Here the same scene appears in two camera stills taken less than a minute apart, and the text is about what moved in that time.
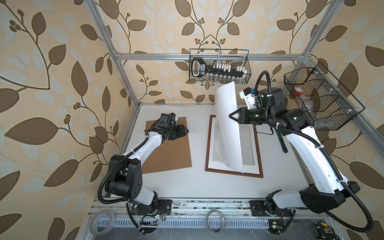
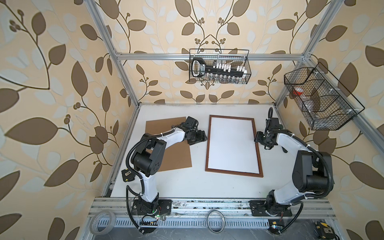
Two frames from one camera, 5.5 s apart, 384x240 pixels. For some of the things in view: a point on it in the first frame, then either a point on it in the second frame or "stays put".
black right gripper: (242, 113) → (257, 138)
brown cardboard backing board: (170, 155) stays put
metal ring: (207, 219) stays put
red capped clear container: (298, 91) stays put
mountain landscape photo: (225, 102) → (232, 145)
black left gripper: (181, 131) → (202, 137)
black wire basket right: (327, 104) stays put
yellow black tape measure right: (324, 231) stays put
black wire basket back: (219, 65) stays put
